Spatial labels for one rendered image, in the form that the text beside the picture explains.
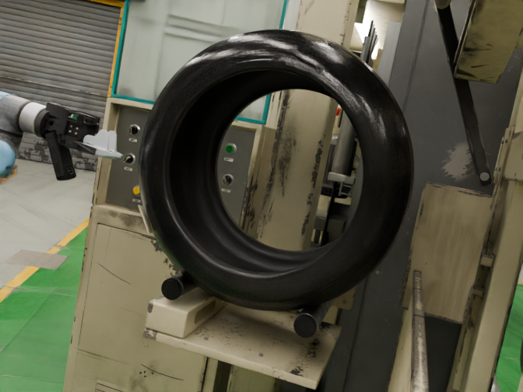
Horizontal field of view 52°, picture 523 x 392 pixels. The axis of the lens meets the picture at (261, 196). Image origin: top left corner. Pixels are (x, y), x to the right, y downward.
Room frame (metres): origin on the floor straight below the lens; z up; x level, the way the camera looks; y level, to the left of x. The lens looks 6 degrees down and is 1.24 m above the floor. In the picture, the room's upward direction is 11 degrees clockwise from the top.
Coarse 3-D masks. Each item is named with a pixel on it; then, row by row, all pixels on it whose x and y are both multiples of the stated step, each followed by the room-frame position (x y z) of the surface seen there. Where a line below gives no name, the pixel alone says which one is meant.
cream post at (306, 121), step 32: (320, 0) 1.39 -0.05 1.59; (352, 0) 1.38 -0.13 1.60; (320, 32) 1.38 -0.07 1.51; (352, 32) 1.47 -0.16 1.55; (288, 96) 1.40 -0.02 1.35; (320, 96) 1.38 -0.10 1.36; (288, 128) 1.39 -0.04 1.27; (320, 128) 1.37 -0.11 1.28; (288, 160) 1.39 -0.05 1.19; (320, 160) 1.38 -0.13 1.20; (288, 192) 1.39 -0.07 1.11; (320, 192) 1.48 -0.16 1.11; (288, 224) 1.38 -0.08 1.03; (256, 384) 1.38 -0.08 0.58
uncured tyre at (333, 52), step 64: (192, 64) 1.07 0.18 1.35; (256, 64) 1.02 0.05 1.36; (320, 64) 0.99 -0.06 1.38; (192, 128) 1.30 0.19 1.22; (384, 128) 0.96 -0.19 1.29; (192, 192) 1.31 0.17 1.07; (384, 192) 0.95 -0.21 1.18; (192, 256) 1.04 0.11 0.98; (256, 256) 1.28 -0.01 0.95; (320, 256) 1.24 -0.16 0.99; (384, 256) 1.00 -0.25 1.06
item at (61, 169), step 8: (48, 136) 1.24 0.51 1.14; (56, 136) 1.24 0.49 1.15; (48, 144) 1.24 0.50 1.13; (56, 144) 1.23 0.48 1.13; (56, 152) 1.23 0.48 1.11; (64, 152) 1.25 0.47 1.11; (56, 160) 1.23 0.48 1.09; (64, 160) 1.24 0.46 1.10; (56, 168) 1.23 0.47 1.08; (64, 168) 1.23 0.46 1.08; (72, 168) 1.26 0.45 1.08; (56, 176) 1.23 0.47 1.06; (64, 176) 1.23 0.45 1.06; (72, 176) 1.25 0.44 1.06
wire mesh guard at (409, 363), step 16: (416, 272) 1.20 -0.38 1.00; (416, 288) 1.05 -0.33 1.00; (416, 304) 0.92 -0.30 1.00; (416, 320) 0.82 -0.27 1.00; (400, 336) 1.31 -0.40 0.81; (416, 336) 0.75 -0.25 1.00; (400, 352) 1.14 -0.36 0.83; (416, 352) 0.68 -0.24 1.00; (400, 368) 1.00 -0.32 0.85; (416, 368) 0.62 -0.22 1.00; (400, 384) 0.91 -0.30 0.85; (416, 384) 0.58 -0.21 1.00
